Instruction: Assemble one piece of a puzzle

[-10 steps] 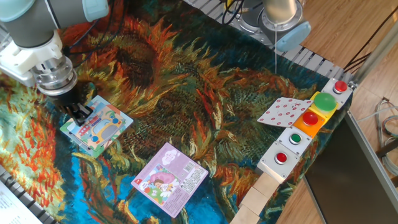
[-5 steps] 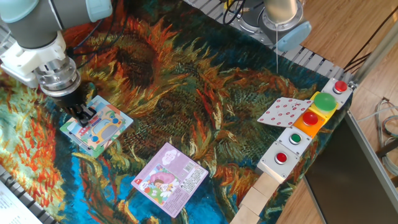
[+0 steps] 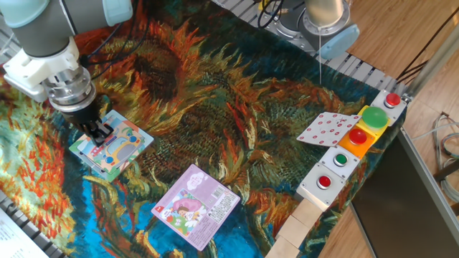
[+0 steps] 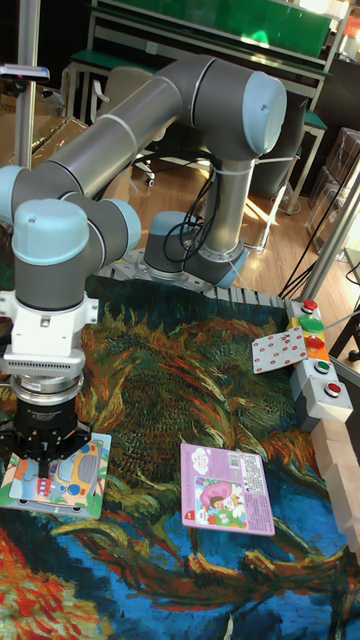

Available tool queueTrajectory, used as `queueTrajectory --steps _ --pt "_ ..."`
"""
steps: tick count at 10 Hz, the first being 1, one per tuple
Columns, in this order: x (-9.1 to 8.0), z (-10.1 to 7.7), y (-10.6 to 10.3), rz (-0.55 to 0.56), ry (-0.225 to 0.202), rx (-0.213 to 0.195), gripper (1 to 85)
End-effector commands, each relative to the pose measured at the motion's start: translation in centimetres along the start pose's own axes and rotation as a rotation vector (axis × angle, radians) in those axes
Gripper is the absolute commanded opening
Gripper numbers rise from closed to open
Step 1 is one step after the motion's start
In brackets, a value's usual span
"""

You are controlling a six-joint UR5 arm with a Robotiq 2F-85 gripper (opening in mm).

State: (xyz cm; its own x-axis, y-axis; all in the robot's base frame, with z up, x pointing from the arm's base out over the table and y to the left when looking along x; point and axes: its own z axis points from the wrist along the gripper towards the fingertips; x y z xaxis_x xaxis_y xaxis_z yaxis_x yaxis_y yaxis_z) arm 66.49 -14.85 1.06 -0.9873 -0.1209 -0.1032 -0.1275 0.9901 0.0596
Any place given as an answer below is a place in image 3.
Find black flat panel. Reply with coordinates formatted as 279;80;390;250
349;130;459;258

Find small grey box red button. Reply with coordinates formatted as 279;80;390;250
369;89;408;126

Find light wooden block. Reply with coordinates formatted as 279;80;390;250
275;214;310;249
290;198;323;229
264;236;301;258

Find large grey box red button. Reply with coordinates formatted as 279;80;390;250
295;163;347;212

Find white red-dotted card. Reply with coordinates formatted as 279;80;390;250
296;111;362;148

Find grey box green button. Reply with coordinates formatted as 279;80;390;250
318;145;361;180

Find white printed paper sheet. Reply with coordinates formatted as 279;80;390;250
0;207;49;258

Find yellow box green dome button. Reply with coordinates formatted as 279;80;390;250
356;105;391;139

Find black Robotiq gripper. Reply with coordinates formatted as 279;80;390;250
60;102;115;148

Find vehicle cartoon puzzle board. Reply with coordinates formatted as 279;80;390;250
68;109;155;183

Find orange box red button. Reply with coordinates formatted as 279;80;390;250
337;125;377;160

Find bundle of grey cables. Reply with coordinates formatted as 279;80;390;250
432;113;459;204

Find white zip tie tail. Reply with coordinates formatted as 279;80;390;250
317;27;323;85

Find sunflower painting tapestry cloth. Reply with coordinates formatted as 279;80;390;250
0;0;408;258

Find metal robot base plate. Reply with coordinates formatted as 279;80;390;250
257;0;323;54

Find aluminium frame post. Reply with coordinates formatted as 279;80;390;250
401;24;459;103

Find black floor cables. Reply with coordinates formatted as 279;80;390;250
396;6;459;84

